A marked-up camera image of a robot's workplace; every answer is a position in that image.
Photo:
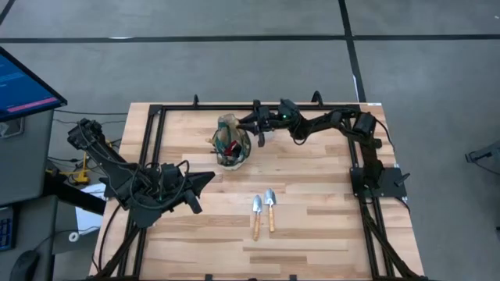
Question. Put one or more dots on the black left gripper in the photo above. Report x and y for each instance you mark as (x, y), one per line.
(172, 183)

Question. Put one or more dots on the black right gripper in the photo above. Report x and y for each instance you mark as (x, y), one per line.
(267, 119)

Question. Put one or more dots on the cream gardening bag green trim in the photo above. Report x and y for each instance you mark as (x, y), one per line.
(244, 156)

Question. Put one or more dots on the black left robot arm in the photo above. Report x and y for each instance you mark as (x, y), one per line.
(113, 168)

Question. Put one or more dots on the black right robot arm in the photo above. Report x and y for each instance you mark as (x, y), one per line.
(332, 121)

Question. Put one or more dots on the white paper sheet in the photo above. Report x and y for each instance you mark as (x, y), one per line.
(88, 218)

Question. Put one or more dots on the white tape roll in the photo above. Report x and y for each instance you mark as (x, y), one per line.
(73, 236)

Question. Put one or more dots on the grey desk unit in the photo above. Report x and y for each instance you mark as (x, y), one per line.
(23, 164)

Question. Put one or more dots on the black computer mouse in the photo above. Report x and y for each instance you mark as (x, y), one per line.
(24, 267)

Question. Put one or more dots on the black keyboard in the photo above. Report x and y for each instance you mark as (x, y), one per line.
(6, 230)

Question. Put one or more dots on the blue screen monitor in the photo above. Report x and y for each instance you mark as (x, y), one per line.
(23, 89)

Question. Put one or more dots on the black metal table frame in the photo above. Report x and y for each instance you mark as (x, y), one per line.
(218, 106)

